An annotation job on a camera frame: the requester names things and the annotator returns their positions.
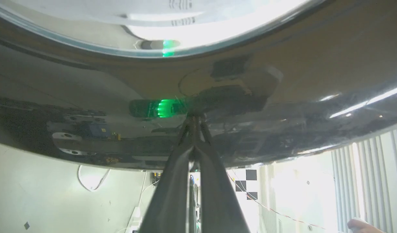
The bare human hand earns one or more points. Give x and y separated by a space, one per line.
363 226

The glossy dark washing machine door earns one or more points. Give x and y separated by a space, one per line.
282 81

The white power strip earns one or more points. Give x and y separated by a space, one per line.
133 221

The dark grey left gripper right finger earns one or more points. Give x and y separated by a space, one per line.
218 197

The white vertical window blinds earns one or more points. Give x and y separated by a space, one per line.
363 181

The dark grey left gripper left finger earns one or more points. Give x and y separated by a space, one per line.
172 194

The black white checkerboard calibration board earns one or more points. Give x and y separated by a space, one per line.
247 184

